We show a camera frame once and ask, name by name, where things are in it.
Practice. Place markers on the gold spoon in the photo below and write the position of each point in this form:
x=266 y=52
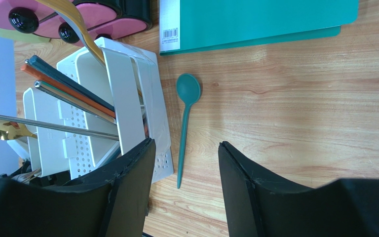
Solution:
x=10 y=130

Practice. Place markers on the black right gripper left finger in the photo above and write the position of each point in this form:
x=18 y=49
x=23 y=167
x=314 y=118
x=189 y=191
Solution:
x=110 y=201

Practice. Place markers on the teal plastic spoon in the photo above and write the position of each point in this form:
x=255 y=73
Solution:
x=189 y=91

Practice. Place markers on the blue chopstick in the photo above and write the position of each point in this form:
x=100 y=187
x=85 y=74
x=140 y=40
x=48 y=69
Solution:
x=43 y=67

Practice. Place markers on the gold handled knife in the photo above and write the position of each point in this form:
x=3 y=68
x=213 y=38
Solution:
x=73 y=17

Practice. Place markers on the black and pink drawer box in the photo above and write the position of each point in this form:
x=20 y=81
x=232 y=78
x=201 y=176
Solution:
x=111 y=19

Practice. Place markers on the teal cutting mat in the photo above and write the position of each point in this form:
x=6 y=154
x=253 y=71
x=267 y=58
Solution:
x=187 y=26

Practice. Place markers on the white perforated utensil caddy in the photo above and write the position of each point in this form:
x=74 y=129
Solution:
x=130 y=82

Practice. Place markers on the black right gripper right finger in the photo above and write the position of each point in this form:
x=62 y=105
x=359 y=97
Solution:
x=261 y=203

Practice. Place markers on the silver chopstick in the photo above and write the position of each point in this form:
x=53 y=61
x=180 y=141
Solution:
x=51 y=126

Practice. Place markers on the orange chopstick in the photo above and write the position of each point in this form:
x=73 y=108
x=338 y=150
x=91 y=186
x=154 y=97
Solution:
x=40 y=76

